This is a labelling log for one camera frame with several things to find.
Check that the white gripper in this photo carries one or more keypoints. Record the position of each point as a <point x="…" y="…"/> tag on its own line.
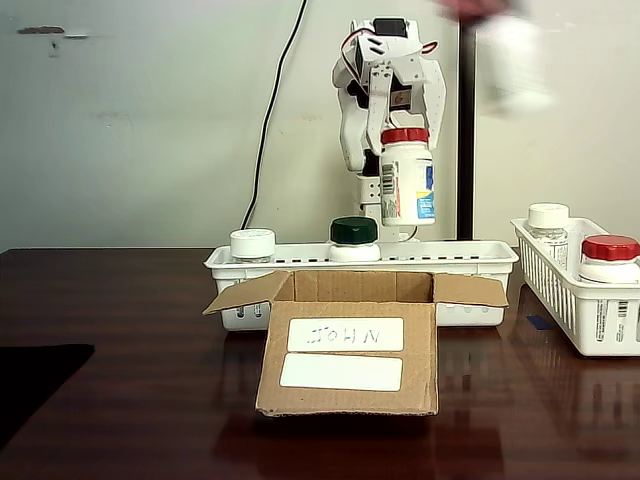
<point x="400" y="98"/>

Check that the cardboard box with white labels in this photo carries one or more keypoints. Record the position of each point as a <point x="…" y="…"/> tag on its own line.
<point x="350" y="400"/>

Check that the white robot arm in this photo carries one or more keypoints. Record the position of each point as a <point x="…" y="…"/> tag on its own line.
<point x="350" y="135"/>

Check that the white plastic basket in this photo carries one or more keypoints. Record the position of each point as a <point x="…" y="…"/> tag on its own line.
<point x="550" y="290"/>
<point x="450" y="252"/>

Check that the person's hand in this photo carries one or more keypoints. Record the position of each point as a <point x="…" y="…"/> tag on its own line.
<point x="475" y="9"/>

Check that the black vertical pole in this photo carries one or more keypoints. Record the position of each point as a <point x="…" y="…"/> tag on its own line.
<point x="467" y="150"/>

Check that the blue tape strip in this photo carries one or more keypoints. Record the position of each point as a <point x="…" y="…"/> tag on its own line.
<point x="539" y="322"/>

